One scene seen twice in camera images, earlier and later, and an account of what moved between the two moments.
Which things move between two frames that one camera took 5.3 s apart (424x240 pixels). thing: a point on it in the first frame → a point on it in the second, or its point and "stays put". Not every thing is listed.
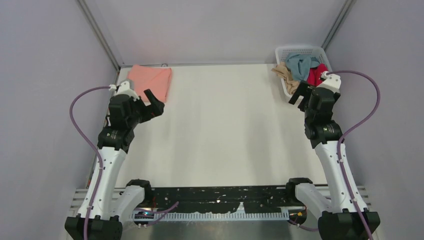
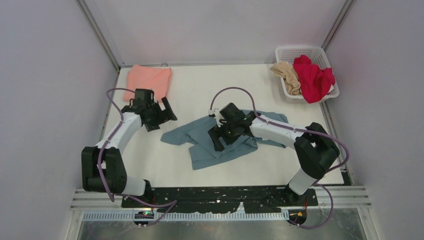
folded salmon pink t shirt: (157, 80) stays put
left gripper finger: (152, 99) → (161, 115)
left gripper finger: (151, 97) → (169, 109)
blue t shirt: (299, 64) → (201, 151)
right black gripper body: (307, 115) → (228, 127)
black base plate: (207, 199) stays put
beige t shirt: (282, 70) stays put
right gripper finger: (300, 91) → (219, 144)
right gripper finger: (304, 103) → (230, 137)
